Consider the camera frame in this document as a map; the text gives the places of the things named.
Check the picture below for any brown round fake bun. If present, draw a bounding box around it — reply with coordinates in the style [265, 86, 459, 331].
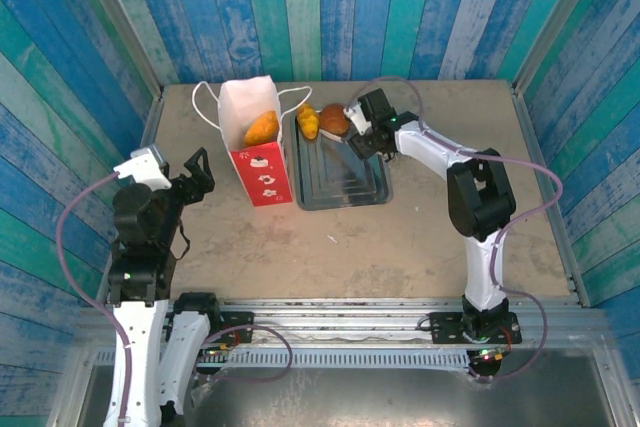
[318, 103, 351, 137]

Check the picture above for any yellow fake croissant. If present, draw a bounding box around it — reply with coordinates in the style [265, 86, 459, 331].
[296, 102, 321, 141]

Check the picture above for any red and white paper bag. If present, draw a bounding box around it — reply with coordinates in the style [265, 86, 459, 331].
[192, 74, 314, 208]

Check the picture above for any orange oval fake bread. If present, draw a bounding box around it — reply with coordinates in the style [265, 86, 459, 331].
[243, 110, 281, 147]

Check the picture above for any dark metal baking tray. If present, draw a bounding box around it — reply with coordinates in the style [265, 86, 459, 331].
[291, 109, 394, 212]

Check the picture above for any small circuit board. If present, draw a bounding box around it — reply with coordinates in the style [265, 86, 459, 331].
[469, 346, 507, 364]
[197, 344, 239, 363]

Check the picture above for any steel sheet panel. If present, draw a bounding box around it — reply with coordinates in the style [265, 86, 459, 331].
[49, 349, 626, 427]

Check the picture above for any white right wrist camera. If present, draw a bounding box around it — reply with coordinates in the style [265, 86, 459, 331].
[343, 101, 374, 136]

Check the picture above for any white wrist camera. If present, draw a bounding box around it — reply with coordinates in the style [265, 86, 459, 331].
[343, 101, 374, 136]
[112, 144, 170, 192]

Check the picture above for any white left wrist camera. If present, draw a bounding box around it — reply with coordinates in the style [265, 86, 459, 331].
[112, 144, 170, 192]

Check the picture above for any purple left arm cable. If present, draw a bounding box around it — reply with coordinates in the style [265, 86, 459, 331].
[55, 171, 134, 427]

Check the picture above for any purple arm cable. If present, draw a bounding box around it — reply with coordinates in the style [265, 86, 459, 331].
[347, 75, 565, 384]
[55, 171, 134, 427]

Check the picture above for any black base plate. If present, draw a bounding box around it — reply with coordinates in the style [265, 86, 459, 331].
[427, 311, 522, 346]
[214, 310, 256, 346]

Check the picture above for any aluminium corner post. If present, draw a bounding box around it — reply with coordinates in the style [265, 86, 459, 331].
[69, 0, 165, 98]
[512, 0, 604, 93]

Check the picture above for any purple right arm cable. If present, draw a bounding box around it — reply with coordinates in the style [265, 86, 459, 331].
[347, 75, 565, 384]

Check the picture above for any aluminium mounting rail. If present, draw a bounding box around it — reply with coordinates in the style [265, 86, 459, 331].
[77, 295, 611, 351]

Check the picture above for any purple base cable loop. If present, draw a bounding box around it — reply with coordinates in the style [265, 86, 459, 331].
[192, 322, 294, 383]

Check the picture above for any white slotted cable duct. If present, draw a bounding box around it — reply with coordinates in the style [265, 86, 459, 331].
[94, 348, 472, 371]

